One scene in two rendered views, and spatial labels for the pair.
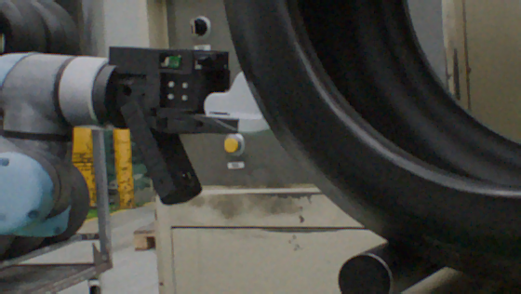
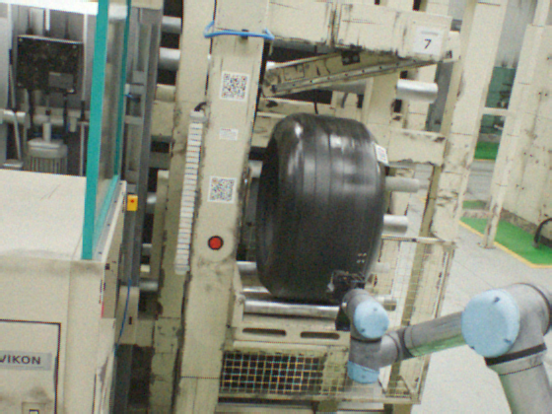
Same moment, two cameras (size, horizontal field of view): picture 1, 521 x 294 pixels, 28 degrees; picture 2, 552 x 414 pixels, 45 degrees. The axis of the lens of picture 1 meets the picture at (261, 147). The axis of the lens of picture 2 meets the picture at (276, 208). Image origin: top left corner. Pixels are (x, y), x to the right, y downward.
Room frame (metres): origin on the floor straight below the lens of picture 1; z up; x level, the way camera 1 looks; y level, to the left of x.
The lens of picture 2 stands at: (2.20, 1.19, 1.71)
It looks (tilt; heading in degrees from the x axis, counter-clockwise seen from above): 16 degrees down; 231
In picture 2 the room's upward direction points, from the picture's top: 8 degrees clockwise
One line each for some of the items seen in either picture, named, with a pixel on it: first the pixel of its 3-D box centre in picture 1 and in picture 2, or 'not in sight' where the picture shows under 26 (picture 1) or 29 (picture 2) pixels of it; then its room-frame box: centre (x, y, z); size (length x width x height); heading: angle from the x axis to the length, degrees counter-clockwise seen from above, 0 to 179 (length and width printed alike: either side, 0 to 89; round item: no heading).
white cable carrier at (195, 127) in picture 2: not in sight; (190, 193); (1.24, -0.40, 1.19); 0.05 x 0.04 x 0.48; 62
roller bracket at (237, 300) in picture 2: not in sight; (233, 284); (1.07, -0.37, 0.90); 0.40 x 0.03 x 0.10; 62
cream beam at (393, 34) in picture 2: not in sight; (347, 26); (0.67, -0.48, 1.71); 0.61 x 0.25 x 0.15; 152
